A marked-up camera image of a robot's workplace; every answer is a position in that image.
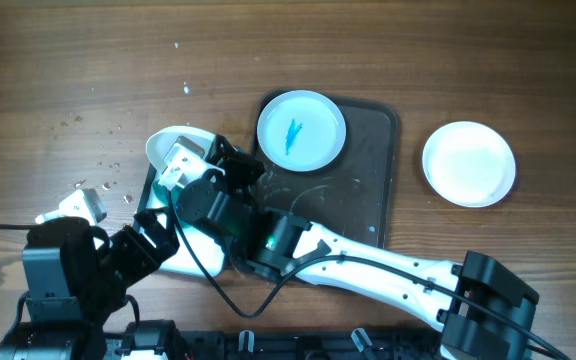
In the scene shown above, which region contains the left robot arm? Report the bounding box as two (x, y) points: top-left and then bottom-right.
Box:
(0, 210), (192, 360)

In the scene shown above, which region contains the right black cable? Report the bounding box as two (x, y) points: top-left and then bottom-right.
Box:
(166, 184), (574, 360)

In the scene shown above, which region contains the white plate blue smear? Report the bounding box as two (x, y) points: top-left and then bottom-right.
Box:
(146, 126), (215, 173)

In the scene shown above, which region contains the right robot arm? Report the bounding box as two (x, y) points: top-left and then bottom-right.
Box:
(166, 136), (539, 359)

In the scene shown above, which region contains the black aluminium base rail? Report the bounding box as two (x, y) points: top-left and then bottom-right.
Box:
(181, 328), (440, 360)

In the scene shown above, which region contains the brown plastic tray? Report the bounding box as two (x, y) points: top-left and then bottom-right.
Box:
(250, 96), (400, 249)

